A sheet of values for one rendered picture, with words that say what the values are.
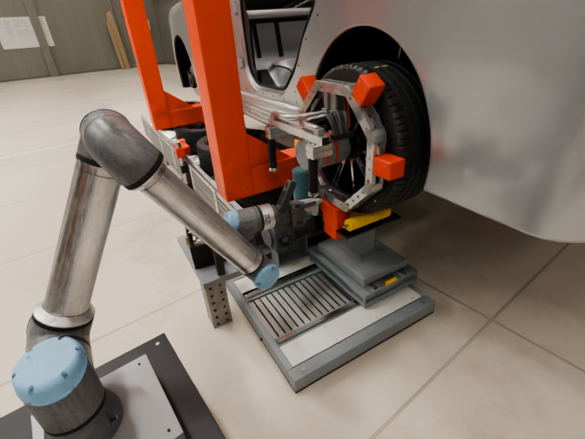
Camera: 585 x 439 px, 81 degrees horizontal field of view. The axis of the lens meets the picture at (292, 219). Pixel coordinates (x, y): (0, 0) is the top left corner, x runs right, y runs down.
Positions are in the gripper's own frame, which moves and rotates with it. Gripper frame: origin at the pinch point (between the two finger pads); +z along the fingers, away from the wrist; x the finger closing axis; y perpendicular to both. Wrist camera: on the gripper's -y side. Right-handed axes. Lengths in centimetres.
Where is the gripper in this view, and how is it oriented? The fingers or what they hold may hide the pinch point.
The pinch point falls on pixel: (319, 199)
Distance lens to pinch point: 129.6
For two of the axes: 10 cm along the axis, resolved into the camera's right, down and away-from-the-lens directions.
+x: 4.3, 2.0, -8.8
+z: 9.0, -2.1, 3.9
